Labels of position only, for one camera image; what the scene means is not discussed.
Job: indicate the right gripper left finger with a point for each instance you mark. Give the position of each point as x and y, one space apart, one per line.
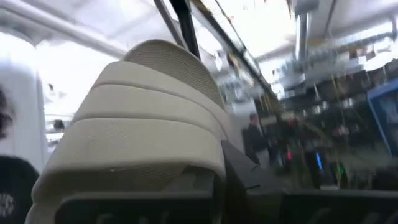
140 208

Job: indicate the grey rubber slide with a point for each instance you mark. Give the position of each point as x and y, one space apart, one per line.
140 124

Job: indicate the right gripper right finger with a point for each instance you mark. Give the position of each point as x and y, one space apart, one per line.
311 208

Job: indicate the person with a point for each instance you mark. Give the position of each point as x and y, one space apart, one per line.
253 137
15 186

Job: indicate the black aluminium rig frame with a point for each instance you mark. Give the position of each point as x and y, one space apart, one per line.
186 25

